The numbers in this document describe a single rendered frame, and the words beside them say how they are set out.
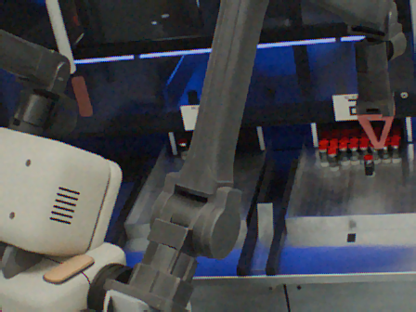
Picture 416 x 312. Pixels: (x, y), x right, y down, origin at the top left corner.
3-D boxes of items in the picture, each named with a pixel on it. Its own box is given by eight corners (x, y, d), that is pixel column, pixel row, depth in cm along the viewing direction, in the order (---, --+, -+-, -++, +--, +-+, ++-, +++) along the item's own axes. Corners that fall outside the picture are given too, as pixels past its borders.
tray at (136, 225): (167, 156, 220) (163, 143, 219) (273, 149, 214) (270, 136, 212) (127, 238, 191) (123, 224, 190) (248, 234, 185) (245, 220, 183)
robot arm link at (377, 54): (347, 40, 164) (377, 40, 161) (364, 31, 169) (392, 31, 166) (351, 77, 166) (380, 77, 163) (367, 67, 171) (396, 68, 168)
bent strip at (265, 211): (262, 227, 186) (257, 203, 184) (276, 227, 185) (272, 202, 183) (251, 269, 174) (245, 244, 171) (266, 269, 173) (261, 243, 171)
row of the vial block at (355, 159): (320, 162, 205) (318, 144, 203) (401, 158, 201) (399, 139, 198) (319, 167, 203) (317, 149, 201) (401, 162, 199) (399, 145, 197)
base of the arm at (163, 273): (98, 287, 121) (166, 312, 114) (123, 231, 123) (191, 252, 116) (136, 305, 127) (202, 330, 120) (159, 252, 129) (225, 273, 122)
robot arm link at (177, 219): (142, 250, 122) (175, 261, 119) (172, 180, 124) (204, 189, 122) (173, 268, 129) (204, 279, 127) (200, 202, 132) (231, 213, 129)
